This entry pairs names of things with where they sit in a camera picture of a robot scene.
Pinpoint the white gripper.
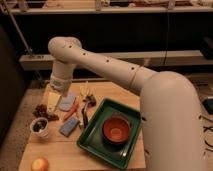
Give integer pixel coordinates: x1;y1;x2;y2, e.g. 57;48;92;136
47;76;70;113

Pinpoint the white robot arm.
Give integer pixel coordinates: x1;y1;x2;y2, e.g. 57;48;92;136
48;37;208;171

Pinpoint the yellow banana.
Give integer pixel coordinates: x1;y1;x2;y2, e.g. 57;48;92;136
80;82;91;99

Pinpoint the green plastic tray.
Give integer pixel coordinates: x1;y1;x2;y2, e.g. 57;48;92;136
77;98;141;170

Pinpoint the light blue cloth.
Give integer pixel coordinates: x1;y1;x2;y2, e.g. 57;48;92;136
59;93;76;112

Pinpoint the bunch of dark grapes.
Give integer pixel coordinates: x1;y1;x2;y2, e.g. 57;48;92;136
33;104;59;121

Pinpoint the white cup with dark contents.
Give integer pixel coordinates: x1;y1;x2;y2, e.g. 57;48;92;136
30;117;49;138

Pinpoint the blue sponge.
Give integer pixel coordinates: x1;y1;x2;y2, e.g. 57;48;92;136
59;117;79;137

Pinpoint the small dark toy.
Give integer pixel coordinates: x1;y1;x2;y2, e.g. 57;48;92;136
84;95;96;106

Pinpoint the yellow-red apple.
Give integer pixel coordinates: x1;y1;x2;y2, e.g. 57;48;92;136
31;157;49;171

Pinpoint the orange bowl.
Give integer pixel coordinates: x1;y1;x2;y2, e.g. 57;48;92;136
102;115;131;145

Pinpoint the metal shelf rack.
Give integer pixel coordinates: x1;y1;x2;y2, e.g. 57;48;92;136
0;0;213;88

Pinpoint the black cable on floor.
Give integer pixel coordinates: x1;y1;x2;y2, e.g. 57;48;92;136
199;113;213;154

